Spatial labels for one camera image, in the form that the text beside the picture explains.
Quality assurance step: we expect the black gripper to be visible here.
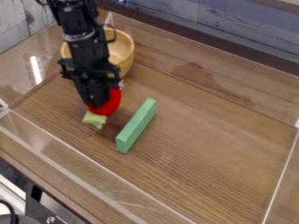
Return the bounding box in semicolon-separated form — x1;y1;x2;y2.
58;31;121;109

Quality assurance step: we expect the red plush strawberry toy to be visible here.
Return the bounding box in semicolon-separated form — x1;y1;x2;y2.
81;87;121;130

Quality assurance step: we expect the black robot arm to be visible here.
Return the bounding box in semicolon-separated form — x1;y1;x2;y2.
36;0;121;109

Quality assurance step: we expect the wooden bowl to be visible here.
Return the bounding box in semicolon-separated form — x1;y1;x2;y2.
60;26;136;79

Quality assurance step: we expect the green rectangular block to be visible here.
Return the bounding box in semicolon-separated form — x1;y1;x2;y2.
116;98;156;154

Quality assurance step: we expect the clear acrylic table barrier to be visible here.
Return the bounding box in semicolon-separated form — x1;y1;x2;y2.
0;16;299;224

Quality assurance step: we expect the black device with knob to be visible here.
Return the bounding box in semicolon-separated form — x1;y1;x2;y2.
0;185;84;224

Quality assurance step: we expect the black cable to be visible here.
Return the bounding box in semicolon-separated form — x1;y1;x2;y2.
0;199;21;224

